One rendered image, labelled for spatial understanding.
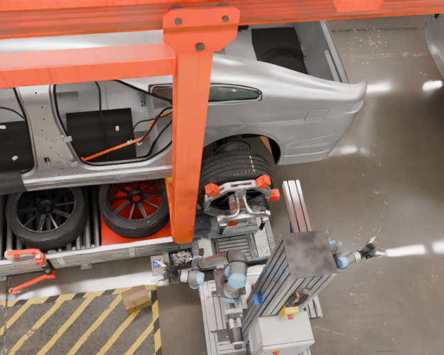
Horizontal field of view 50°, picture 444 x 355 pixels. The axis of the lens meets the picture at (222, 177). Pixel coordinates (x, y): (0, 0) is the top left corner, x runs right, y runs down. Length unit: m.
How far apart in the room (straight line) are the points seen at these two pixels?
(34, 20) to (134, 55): 0.45
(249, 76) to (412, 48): 3.82
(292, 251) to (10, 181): 2.39
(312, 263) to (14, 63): 1.70
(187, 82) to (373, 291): 3.20
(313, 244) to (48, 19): 1.65
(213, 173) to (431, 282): 2.53
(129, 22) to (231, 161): 1.98
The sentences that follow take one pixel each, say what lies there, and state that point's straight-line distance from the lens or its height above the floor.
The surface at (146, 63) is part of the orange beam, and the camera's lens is 2.23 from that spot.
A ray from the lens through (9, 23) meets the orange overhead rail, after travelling 2.05.
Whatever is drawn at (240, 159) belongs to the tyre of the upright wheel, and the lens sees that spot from 3.76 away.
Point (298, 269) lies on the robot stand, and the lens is 2.53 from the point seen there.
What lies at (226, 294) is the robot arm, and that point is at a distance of 3.43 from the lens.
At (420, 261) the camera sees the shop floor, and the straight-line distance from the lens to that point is 5.22.
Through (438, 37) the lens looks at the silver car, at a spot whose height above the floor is 1.05.
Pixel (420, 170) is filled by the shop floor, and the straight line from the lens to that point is 5.74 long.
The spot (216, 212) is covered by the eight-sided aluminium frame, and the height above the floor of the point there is 0.69.
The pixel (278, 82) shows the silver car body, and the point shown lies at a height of 1.77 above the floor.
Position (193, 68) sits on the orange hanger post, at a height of 2.69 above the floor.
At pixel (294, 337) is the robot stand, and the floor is 1.23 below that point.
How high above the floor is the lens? 4.35
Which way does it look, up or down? 60 degrees down
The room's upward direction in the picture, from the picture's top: 11 degrees clockwise
